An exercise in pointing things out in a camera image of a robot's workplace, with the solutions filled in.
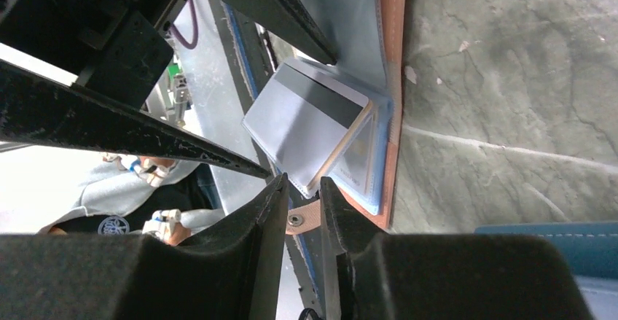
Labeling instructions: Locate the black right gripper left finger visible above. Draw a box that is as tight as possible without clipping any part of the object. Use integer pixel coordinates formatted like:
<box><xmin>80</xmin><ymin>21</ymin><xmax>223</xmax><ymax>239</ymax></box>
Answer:
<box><xmin>1</xmin><ymin>175</ymin><xmax>289</xmax><ymax>319</ymax></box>

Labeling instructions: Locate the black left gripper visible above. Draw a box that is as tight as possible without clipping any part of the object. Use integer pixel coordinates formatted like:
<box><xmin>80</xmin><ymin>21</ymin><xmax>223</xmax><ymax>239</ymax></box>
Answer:
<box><xmin>1</xmin><ymin>0</ymin><xmax>270</xmax><ymax>179</ymax></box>

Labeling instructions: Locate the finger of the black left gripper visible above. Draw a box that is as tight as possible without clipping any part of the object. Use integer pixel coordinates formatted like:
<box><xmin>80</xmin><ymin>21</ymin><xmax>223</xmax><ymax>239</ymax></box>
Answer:
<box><xmin>222</xmin><ymin>0</ymin><xmax>337</xmax><ymax>64</ymax></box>

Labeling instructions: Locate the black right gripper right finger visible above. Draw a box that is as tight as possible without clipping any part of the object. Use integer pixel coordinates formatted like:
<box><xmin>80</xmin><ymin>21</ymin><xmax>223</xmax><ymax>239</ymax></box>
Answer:
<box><xmin>320</xmin><ymin>177</ymin><xmax>592</xmax><ymax>319</ymax></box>

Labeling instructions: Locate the tan card holder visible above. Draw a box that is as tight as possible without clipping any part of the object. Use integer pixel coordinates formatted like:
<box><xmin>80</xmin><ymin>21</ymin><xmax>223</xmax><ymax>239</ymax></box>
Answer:
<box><xmin>300</xmin><ymin>0</ymin><xmax>405</xmax><ymax>229</ymax></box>

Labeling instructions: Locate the white magnetic stripe card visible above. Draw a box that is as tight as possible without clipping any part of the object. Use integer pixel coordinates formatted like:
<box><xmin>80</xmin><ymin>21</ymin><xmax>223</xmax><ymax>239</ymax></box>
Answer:
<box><xmin>242</xmin><ymin>58</ymin><xmax>377</xmax><ymax>198</ymax></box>

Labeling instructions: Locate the blue card holder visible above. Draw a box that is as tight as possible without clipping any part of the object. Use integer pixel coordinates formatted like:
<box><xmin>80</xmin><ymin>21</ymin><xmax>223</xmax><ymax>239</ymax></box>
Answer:
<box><xmin>475</xmin><ymin>221</ymin><xmax>617</xmax><ymax>319</ymax></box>

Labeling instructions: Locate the gold VIP card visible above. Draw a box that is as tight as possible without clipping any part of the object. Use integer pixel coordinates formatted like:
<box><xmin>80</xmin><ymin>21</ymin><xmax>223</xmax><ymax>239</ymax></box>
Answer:
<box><xmin>332</xmin><ymin>115</ymin><xmax>377</xmax><ymax>196</ymax></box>

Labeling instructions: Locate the person in grey hoodie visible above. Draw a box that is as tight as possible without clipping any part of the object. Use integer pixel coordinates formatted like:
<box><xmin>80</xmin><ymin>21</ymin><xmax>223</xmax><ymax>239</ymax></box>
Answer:
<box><xmin>40</xmin><ymin>155</ymin><xmax>225</xmax><ymax>246</ymax></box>

